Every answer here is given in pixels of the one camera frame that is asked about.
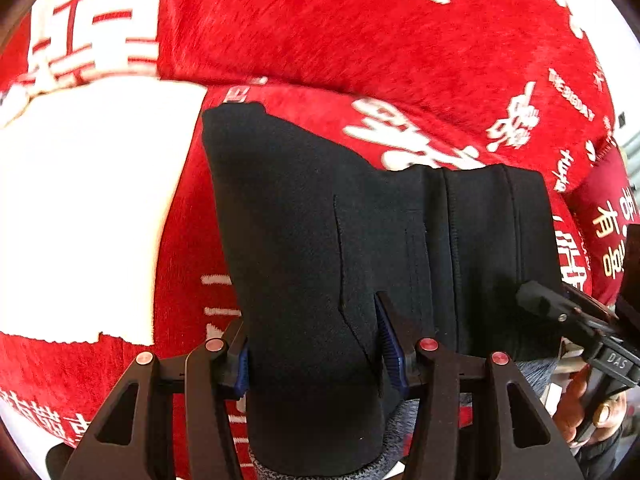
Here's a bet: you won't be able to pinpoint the person's right hand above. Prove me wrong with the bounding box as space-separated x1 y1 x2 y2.
552 364 629 444

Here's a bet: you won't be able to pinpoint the dark red embroidered cushion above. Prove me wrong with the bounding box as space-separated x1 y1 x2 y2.
565 143 639 306

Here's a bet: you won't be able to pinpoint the red sofa cover with characters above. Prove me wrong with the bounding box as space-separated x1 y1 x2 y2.
1 0 615 479

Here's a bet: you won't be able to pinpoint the black pants with grey lining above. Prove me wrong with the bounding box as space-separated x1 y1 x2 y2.
202 102 561 479

